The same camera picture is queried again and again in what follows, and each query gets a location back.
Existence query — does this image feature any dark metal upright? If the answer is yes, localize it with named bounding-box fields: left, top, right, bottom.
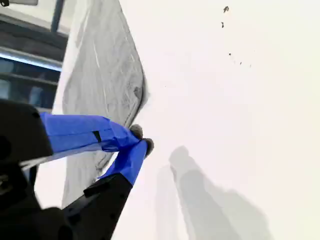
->
left=50, top=0, right=65, bottom=33

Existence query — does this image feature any bright metal frame rail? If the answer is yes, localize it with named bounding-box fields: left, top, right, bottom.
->
left=0, top=47, right=63, bottom=73

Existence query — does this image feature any grey striped towel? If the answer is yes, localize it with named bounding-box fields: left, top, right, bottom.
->
left=60, top=0, right=151, bottom=210

